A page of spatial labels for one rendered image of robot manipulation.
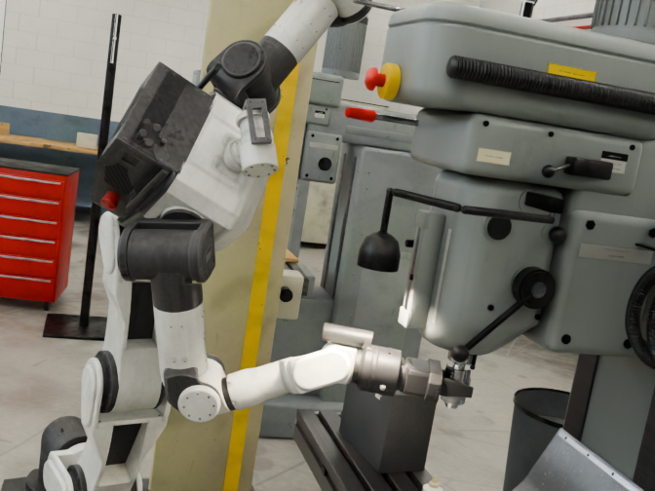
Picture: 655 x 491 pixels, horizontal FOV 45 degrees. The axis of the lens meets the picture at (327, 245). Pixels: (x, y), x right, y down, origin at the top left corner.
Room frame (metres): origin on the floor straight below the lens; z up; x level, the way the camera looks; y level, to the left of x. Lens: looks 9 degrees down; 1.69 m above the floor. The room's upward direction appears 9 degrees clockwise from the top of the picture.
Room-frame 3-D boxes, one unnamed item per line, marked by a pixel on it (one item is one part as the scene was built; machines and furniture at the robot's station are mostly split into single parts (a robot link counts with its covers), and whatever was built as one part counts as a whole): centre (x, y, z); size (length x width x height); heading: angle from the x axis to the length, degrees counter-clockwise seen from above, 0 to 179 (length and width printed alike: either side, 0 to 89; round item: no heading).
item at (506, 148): (1.43, -0.32, 1.68); 0.34 x 0.24 x 0.10; 108
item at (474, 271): (1.42, -0.28, 1.47); 0.21 x 0.19 x 0.32; 18
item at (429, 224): (1.39, -0.17, 1.45); 0.04 x 0.04 x 0.21; 18
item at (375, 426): (1.77, -0.20, 1.03); 0.22 x 0.12 x 0.20; 25
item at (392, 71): (1.35, -0.06, 1.76); 0.06 x 0.02 x 0.06; 18
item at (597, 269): (1.48, -0.46, 1.47); 0.24 x 0.19 x 0.26; 18
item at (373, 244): (1.33, -0.09, 1.48); 0.07 x 0.07 x 0.06
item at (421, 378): (1.43, -0.19, 1.23); 0.13 x 0.12 x 0.10; 176
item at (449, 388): (1.39, -0.27, 1.23); 0.06 x 0.02 x 0.03; 86
